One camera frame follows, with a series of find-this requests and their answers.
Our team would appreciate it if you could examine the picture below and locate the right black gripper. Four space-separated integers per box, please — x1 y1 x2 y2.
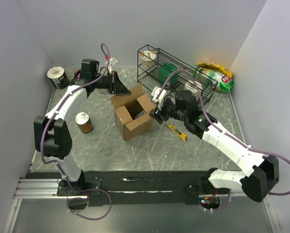
148 98 187 125

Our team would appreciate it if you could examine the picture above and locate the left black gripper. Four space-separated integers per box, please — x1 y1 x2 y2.
92 71 130 95

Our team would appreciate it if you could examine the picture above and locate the brown cardboard express box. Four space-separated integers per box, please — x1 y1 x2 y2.
111 84 155 141

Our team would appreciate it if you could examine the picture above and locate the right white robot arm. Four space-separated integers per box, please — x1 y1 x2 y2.
150 86 279 202

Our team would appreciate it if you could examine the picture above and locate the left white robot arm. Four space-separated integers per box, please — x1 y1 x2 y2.
33 59 131 195

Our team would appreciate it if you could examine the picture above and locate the yogurt cup in rack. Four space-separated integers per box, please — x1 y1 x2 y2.
140 50 157 67

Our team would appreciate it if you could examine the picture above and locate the purple yogurt cup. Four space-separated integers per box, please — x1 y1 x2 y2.
74 69 81 79

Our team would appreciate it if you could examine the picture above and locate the white bowl in rack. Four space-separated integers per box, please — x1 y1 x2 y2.
184 80 203 94

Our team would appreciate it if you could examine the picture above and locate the brown tin can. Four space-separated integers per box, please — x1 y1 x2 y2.
75 112 94 133

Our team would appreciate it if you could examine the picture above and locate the green plastic cup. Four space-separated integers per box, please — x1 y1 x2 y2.
159 63 178 85

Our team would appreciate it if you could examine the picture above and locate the black paper cup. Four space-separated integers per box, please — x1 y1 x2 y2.
47 67 69 89

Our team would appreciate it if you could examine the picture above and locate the green chips bag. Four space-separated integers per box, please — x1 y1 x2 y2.
195 67 234 93

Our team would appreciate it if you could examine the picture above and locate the yellow snack bag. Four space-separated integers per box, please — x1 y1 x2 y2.
196 62 233 78

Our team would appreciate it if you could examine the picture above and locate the circuit board with leds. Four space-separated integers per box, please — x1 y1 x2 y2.
199 196 221 210

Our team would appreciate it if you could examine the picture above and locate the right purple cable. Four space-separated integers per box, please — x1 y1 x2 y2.
159 69 290 196

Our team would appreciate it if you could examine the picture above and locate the black wire rack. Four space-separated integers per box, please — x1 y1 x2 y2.
137 44 219 105

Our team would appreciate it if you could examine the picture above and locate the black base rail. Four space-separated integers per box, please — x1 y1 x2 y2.
26 171 228 207

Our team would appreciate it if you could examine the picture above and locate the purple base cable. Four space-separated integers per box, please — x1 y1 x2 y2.
66 188 115 221

